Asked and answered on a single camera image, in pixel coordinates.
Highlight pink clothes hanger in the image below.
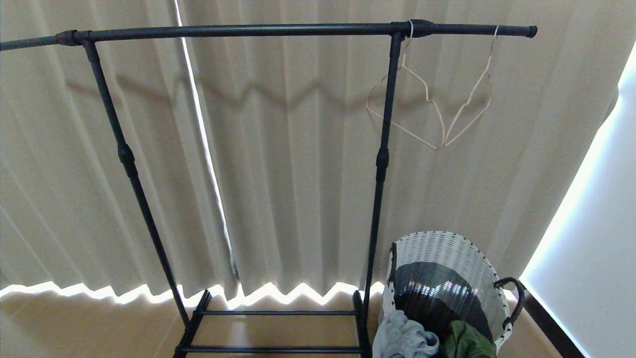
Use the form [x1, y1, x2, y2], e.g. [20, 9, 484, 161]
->
[444, 26, 500, 147]
[366, 22, 446, 151]

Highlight green long-sleeved shirt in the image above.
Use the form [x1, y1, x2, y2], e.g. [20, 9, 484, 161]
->
[444, 321, 497, 358]

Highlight white laundry basket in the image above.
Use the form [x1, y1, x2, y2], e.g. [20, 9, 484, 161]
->
[379, 231, 526, 358]

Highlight black clothes rack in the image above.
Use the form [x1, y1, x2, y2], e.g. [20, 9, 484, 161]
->
[0, 19, 538, 358]

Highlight pale grey shorts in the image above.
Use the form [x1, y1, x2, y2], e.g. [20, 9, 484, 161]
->
[373, 310, 440, 358]

